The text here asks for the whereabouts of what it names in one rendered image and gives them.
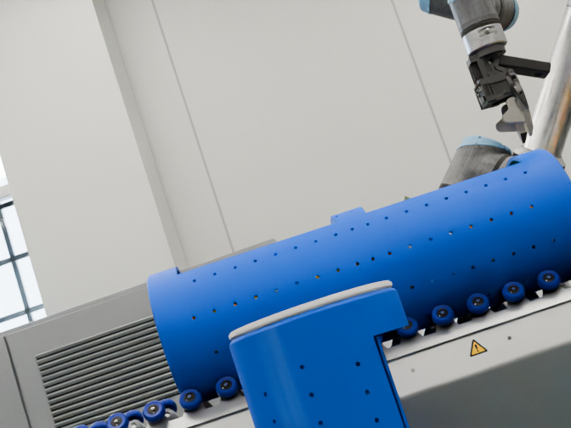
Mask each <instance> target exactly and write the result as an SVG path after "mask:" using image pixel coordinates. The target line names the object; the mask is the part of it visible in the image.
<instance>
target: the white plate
mask: <svg viewBox="0 0 571 428"><path fill-rule="evenodd" d="M392 286H393V284H392V282H391V281H389V280H384V281H379V282H375V283H372V284H366V285H362V286H360V287H356V288H353V289H350V290H345V291H342V292H339V293H336V294H333V295H330V296H326V297H323V298H319V299H317V300H314V301H310V302H307V303H304V304H302V305H299V306H296V307H293V308H290V309H287V310H285V311H282V312H279V313H276V314H273V315H270V316H268V317H266V318H262V319H259V320H258V321H255V322H253V323H250V324H247V325H245V326H243V327H240V328H238V329H236V330H234V331H232V332H231V333H229V339H230V340H231V341H232V340H234V339H236V338H238V337H240V336H242V335H244V334H247V333H249V332H252V331H253V330H256V329H260V328H262V327H264V326H267V325H269V324H273V323H276V322H278V321H280V320H283V319H286V318H289V317H292V316H295V315H298V314H300V313H305V312H307V311H310V310H313V309H315V308H318V307H322V306H325V305H328V304H331V303H334V302H337V301H341V300H344V299H348V298H350V297H353V296H358V295H362V294H364V293H368V292H372V291H375V290H381V289H386V288H392Z"/></svg>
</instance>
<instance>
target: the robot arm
mask: <svg viewBox="0 0 571 428"><path fill-rule="evenodd" d="M418 3H419V7H420V9H421V11H423V12H425V13H428V14H434V15H437V16H440V17H444V18H446V19H450V20H455V23H456V24H457V27H458V30H459V32H460V34H461V39H462V41H463V44H464V47H465V49H466V53H467V56H468V57H469V58H468V61H467V62H466V64H467V67H468V70H469V72H470V74H471V77H472V81H473V83H474V86H475V88H474V89H473V90H474V92H475V94H476V97H477V100H478V103H479V106H480V109H481V110H486V109H488V108H493V107H496V106H499V105H500V104H503V103H506V104H504V105H503V106H502V107H501V114H502V118H501V119H500V120H499V121H498V122H497V123H496V124H495V128H496V130H497V131H498V132H517V134H518V136H519V137H520V139H521V141H522V143H523V145H522V146H520V147H519V148H517V149H514V151H513V154H512V151H511V149H510V148H508V147H507V146H506V145H503V144H502V143H500V142H498V141H496V140H493V139H492V138H486V137H482V136H478V135H470V136H467V137H465V138H464V139H463V140H462V142H461V144H460V146H459V147H458V148H457V150H456V152H455V155H454V158H453V160H452V161H451V163H450V165H449V168H448V170H447V172H446V173H445V175H444V178H443V181H442V182H441V184H440V186H439V188H438V189H441V188H444V187H447V186H450V185H452V184H455V183H459V182H463V181H466V180H468V179H471V178H474V177H478V176H481V175H483V174H486V173H489V172H493V171H496V170H499V169H501V168H504V167H506V165H507V162H508V161H509V159H510V158H512V157H513V156H516V155H520V154H524V153H527V152H529V151H532V150H535V149H545V150H547V151H548V152H550V153H551V154H552V155H553V156H554V157H555V158H556V159H557V160H558V161H559V163H560V164H561V165H562V167H563V169H565V166H566V164H565V162H564V160H563V158H562V153H563V149H564V146H565V143H566V141H567V137H568V133H569V130H570V127H571V0H568V2H567V6H566V8H565V11H564V14H563V19H562V22H561V25H560V27H559V31H558V33H557V38H556V41H555V44H554V47H553V49H552V52H551V57H550V60H549V62H545V61H539V60H534V59H525V58H518V57H513V56H508V55H503V54H504V53H505V52H506V49H505V45H506V44H507V40H506V36H505V33H504V31H507V30H509V29H510V28H512V27H513V26H514V25H515V23H516V22H517V18H518V15H519V7H518V3H517V0H418ZM517 75H521V76H531V77H536V78H541V79H543V82H542V85H541V88H540V92H539V95H538V98H537V101H536V104H535V107H534V112H533V114H532V117H531V114H530V111H529V105H528V102H527V99H526V96H525V93H524V91H523V88H522V86H521V84H520V81H519V80H518V78H517ZM480 101H481V103H480ZM481 104H482V105H481ZM524 125H525V126H524ZM525 127H526V129H525ZM526 130H527V131H526Z"/></svg>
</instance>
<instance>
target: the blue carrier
mask: <svg viewBox="0 0 571 428"><path fill-rule="evenodd" d="M530 206H532V207H533V208H530ZM510 212H511V213H512V215H511V214H510ZM489 219H492V220H493V221H492V222H491V221H490V220H489ZM469 226H472V228H470V227H469ZM449 233H452V234H449ZM553 239H554V240H553ZM552 240H553V241H552ZM533 245H534V248H532V246H533ZM409 246H411V248H409ZM388 252H391V255H388ZM513 252H514V254H513V255H512V253H513ZM371 258H374V259H375V260H374V261H372V260H371ZM492 259H494V260H493V261H492ZM356 263H358V264H359V265H358V266H357V265H356ZM472 266H473V267H472ZM337 269H339V270H340V271H339V272H337ZM545 270H552V271H555V272H557V273H558V274H559V276H560V278H561V283H564V282H567V281H569V280H571V180H570V178H569V177H568V174H567V173H566V172H565V170H564V169H563V167H562V165H561V164H560V163H559V161H558V160H557V159H556V158H555V157H554V156H553V155H552V154H551V153H550V152H548V151H547V150H545V149H535V150H532V151H529V152H527V153H524V154H520V155H516V156H513V157H512V158H510V159H509V161H508V162H507V165H506V167H504V168H501V169H499V170H496V171H493V172H489V173H486V174H483V175H481V176H478V177H474V178H471V179H468V180H466V181H463V182H459V183H455V184H452V185H450V186H447V187H444V188H441V189H437V190H434V191H432V192H429V193H426V194H422V195H418V196H416V197H413V198H410V199H407V200H403V201H400V202H398V203H395V204H392V205H390V206H385V207H382V208H380V209H377V210H374V211H369V212H365V210H364V209H363V208H362V207H357V208H354V209H352V210H349V211H345V212H342V213H339V214H336V215H334V216H331V224H330V225H327V226H324V227H322V228H317V229H315V230H312V231H309V232H307V233H304V234H299V235H297V236H294V237H291V238H288V239H283V240H281V241H278V242H275V243H273V244H270V245H265V246H263V247H260V248H257V249H255V250H252V251H247V252H244V253H241V254H239V255H236V256H232V257H229V258H226V259H223V260H221V261H218V262H214V263H211V264H208V265H206V266H202V267H198V268H195V269H192V270H189V271H187V272H184V273H180V271H179V269H178V267H173V268H170V269H168V270H165V271H162V272H159V273H154V274H151V275H150V276H149V277H148V279H147V289H148V294H149V298H150V306H151V310H152V313H153V317H154V320H155V326H156V328H157V332H158V335H159V337H160V341H161V345H162V348H163V351H164V353H165V356H166V359H167V363H168V366H169V368H170V370H171V373H172V377H173V379H174V381H175V383H176V386H177V388H178V391H179V393H180V395H181V394H182V392H183V391H185V390H187V389H190V388H193V389H196V390H198V391H199V392H200V393H201V395H202V402H201V403H204V402H207V401H210V400H212V399H215V398H218V397H220V396H219V395H218V394H217V392H216V384H217V382H218V381H219V380H220V379H222V378H223V377H226V376H230V377H233V378H235V379H236V380H237V382H238V385H239V389H238V391H240V390H243V389H242V386H241V383H240V379H239V376H238V373H237V370H236V367H235V363H234V360H233V358H232V354H231V351H230V349H229V344H230V342H231V340H230V339H229V333H231V332H232V331H234V330H236V329H238V328H240V327H243V326H245V325H247V324H250V323H253V322H255V321H258V320H259V319H262V318H266V317H268V316H270V315H273V314H276V313H279V312H282V311H285V310H287V309H290V308H293V307H296V306H299V305H302V304H304V303H307V302H310V301H314V300H317V299H319V298H323V297H326V296H330V295H333V294H336V293H339V292H342V291H345V290H350V289H353V288H356V287H360V286H362V285H366V284H372V283H375V282H379V281H384V280H389V281H391V282H392V284H393V286H392V288H394V289H395V290H396V291H397V292H398V293H399V298H400V300H401V302H402V305H403V308H404V312H405V315H406V317H411V318H413V319H415V320H416V321H417V323H418V327H419V329H418V331H419V330H422V329H426V328H429V327H432V326H434V325H436V324H435V323H434V322H433V321H432V316H431V314H432V310H433V309H434V308H435V307H437V306H441V305H445V306H448V307H451V308H452V310H453V311H454V315H455V317H454V319H455V318H459V317H462V316H465V315H467V314H470V313H471V312H470V311H469V310H468V308H467V305H466V301H467V299H468V298H469V296H471V295H473V294H477V293H479V294H484V295H486V296H487V297H488V298H489V307H492V306H495V305H498V304H501V303H503V302H506V301H507V300H506V299H505V298H504V297H503V295H502V288H503V287H504V285H505V284H507V283H509V282H518V283H520V284H522V285H523V287H524V289H525V295H528V294H531V293H534V292H536V291H539V290H542V289H541V288H540V287H539V285H538V283H537V278H538V275H539V274H540V273H541V272H543V271H545ZM316 276H319V278H318V279H317V278H316ZM561 283H560V284H561ZM412 285H413V287H412V288H410V287H411V286H412ZM275 290H278V292H275ZM255 296H257V299H255V298H254V297H255ZM235 303H237V305H236V306H234V304H235ZM213 310H216V312H215V313H214V312H213ZM193 317H195V319H192V318H193ZM215 351H218V352H215Z"/></svg>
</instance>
